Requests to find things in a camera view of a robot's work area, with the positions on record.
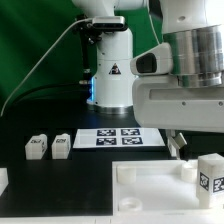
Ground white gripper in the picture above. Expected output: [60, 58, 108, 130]
[132, 75, 224, 153]

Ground white square tabletop part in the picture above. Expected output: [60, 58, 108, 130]
[112, 160, 224, 224]

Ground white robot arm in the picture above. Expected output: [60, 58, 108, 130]
[71, 0, 224, 145]

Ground white sheet with AprilTags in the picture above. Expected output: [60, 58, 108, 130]
[73, 127, 164, 149]

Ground white obstacle block left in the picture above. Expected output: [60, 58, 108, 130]
[0, 168, 8, 196]

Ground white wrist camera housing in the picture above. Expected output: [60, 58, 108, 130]
[130, 42, 173, 76]

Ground black cable on table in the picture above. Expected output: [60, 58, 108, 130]
[9, 82, 91, 108]

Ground grey camera on stand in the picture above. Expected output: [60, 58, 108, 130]
[92, 16, 125, 31]

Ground white camera cable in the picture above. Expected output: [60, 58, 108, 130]
[0, 17, 94, 117]

